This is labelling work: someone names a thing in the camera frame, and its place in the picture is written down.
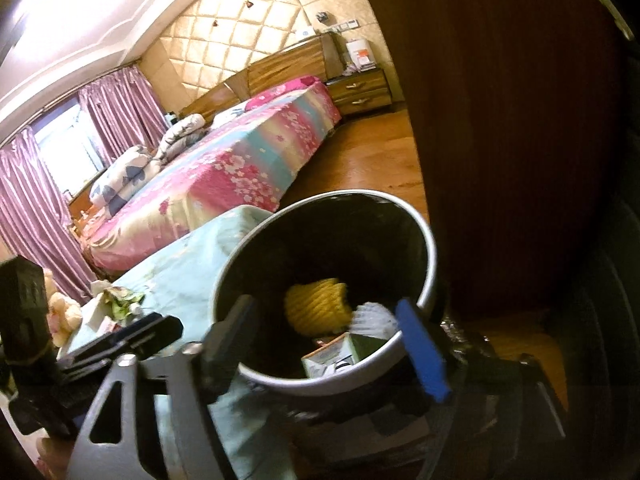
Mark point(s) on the wooden nightstand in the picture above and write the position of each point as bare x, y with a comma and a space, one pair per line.
360, 93

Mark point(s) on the white rim trash bin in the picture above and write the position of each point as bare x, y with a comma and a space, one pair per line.
311, 268

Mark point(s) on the left pink curtain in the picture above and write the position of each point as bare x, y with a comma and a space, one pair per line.
35, 221

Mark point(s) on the bed with pink floral sheet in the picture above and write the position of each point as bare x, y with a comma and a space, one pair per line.
251, 160

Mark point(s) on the wooden headboard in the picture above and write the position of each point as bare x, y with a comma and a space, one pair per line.
318, 56

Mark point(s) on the green white milk carton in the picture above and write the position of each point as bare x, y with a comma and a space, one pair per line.
340, 354

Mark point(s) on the cream teddy bear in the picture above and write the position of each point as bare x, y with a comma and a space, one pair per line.
64, 314

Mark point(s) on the white bag on nightstand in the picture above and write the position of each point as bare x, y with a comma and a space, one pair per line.
361, 54

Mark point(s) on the green juice pouch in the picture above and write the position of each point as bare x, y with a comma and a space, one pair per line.
122, 303

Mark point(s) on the window with blinds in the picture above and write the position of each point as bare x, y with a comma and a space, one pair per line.
70, 146

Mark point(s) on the pink curtain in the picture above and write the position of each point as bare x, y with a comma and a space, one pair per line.
35, 221
124, 110

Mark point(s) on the small folded quilt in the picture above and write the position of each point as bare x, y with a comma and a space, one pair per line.
185, 133

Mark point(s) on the yellow foam net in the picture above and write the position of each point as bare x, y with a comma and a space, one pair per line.
319, 308

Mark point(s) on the large folded heart quilt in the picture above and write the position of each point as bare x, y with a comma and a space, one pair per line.
126, 176

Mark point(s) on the white foam fruit net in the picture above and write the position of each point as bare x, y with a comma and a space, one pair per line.
374, 321

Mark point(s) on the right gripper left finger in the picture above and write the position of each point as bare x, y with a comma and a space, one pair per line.
225, 347

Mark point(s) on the pink pillow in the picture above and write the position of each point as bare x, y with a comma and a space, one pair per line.
280, 91

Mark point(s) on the right pink curtain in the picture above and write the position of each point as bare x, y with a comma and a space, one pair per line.
124, 110

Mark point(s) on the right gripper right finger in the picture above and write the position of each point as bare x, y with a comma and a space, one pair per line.
423, 353

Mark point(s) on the white pillow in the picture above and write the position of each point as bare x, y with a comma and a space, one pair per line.
225, 116

